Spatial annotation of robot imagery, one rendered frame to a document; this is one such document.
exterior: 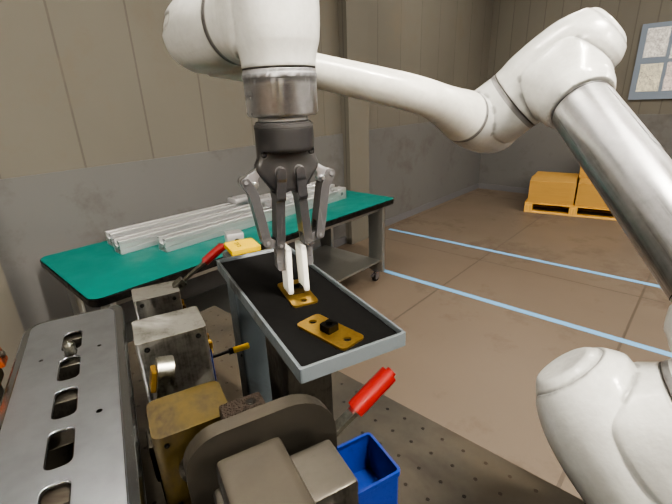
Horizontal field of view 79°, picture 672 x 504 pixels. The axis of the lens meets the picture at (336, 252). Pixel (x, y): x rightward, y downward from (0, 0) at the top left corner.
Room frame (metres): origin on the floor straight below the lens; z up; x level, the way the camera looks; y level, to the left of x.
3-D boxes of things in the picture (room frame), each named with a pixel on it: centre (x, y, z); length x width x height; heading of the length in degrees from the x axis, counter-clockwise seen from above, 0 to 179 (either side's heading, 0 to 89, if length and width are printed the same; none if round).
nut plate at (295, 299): (0.55, 0.06, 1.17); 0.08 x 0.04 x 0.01; 23
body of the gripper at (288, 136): (0.55, 0.06, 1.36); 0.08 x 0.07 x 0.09; 113
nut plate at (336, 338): (0.44, 0.01, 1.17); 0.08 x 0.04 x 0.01; 45
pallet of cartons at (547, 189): (4.95, -3.00, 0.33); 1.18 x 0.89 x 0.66; 47
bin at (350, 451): (0.58, -0.04, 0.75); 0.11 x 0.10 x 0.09; 28
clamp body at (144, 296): (0.79, 0.37, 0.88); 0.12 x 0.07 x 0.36; 118
